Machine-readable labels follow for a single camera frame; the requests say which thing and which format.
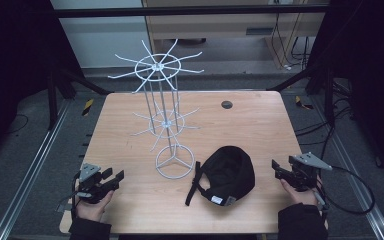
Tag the person's right hand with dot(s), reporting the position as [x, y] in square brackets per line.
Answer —
[300, 196]

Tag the black baseball cap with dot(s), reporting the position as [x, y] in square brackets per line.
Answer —
[236, 166]

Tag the yellow black hazard tape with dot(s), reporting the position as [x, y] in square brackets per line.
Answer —
[87, 107]
[301, 102]

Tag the person's left hand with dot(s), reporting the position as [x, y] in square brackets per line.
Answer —
[93, 208]

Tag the aluminium floor rail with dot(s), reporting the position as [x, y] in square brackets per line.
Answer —
[356, 186]
[30, 173]

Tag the black metal frame leg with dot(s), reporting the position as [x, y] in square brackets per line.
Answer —
[328, 96]
[51, 100]

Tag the black horizontal frame bar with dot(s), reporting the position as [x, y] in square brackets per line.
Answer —
[180, 11]

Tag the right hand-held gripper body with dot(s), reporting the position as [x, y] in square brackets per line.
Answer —
[305, 173]

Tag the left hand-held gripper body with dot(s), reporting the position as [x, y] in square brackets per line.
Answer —
[91, 186]

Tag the white cabinet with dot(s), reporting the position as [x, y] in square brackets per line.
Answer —
[100, 36]

